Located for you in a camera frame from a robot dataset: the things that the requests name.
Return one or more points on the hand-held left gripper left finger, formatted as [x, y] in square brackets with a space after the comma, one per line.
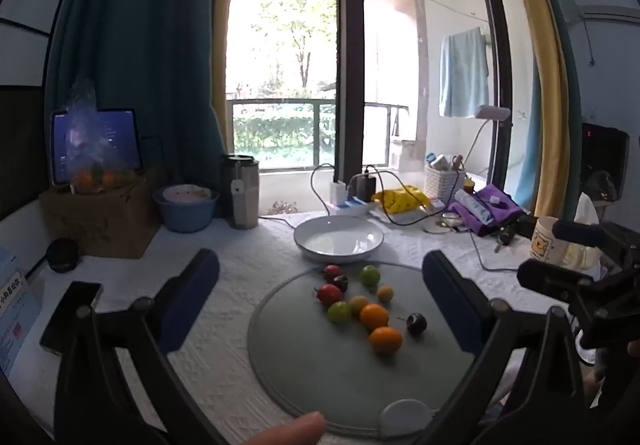
[192, 297]

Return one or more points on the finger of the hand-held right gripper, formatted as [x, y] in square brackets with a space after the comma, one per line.
[555, 276]
[580, 232]

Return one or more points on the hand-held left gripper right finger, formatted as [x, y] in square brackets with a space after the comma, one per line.
[450, 305]

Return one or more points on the dark cherry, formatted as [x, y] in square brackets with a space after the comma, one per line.
[341, 282]
[416, 323]

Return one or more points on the small tan longan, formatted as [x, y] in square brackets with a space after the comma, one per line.
[384, 294]

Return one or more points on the small orange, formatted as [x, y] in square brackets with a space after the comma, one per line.
[385, 340]
[374, 316]

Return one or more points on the green plum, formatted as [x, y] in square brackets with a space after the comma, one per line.
[338, 311]
[370, 275]

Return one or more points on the large tan longan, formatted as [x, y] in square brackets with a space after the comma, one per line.
[357, 303]

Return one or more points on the white plate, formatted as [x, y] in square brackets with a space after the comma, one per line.
[340, 240]

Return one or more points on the grey round mat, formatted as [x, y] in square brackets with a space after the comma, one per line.
[320, 375]

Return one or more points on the person's left hand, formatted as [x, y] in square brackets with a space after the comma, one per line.
[295, 431]

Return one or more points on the white tissue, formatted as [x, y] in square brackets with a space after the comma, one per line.
[586, 212]

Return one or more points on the white printed mug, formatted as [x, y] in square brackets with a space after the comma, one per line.
[542, 240]

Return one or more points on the bunch of keys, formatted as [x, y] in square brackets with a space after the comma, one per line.
[505, 236]

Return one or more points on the blue bowl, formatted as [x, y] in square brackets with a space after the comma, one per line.
[185, 217]

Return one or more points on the purple bag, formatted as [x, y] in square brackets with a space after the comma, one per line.
[500, 213]

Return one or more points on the teal curtain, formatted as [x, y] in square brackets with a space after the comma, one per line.
[150, 50]
[528, 165]

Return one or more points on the black device with red display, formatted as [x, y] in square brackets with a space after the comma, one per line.
[605, 150]

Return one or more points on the white tube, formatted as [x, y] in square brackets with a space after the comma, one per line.
[475, 207]

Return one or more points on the cardboard box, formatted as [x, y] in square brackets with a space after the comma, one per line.
[110, 225]

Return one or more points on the steel tumbler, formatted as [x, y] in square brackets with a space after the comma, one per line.
[241, 197]

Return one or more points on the yellow printed bag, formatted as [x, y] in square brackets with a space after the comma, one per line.
[402, 201]

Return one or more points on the large red cherry tomato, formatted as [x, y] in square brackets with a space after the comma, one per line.
[330, 294]

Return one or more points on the white round disc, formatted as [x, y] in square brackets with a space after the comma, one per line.
[405, 417]

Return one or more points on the white woven basket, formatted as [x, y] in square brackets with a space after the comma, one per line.
[442, 182]

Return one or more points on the small red cherry tomato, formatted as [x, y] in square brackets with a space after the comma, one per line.
[331, 271]

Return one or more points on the black smartphone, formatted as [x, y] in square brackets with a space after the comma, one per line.
[61, 322]

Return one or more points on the black round speaker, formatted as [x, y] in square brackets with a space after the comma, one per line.
[62, 255]

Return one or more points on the white power strip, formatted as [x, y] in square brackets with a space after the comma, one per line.
[352, 209]

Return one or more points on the black charger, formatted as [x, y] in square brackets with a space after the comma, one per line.
[366, 187]

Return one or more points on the white desk lamp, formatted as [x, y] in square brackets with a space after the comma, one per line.
[492, 113]

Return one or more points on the white charger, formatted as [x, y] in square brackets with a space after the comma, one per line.
[338, 193]

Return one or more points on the yellow curtain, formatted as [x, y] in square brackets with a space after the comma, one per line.
[545, 75]
[222, 25]

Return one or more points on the tablet computer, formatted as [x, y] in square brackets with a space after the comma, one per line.
[120, 140]

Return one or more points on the blue printed card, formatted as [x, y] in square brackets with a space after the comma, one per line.
[15, 315]

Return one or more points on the clear plastic bag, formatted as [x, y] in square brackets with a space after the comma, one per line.
[85, 145]

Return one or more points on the light blue towel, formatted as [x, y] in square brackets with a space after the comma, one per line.
[462, 72]

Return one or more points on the balcony railing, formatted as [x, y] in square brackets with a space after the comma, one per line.
[315, 135]

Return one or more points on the dark window frame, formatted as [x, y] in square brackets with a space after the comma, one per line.
[350, 50]

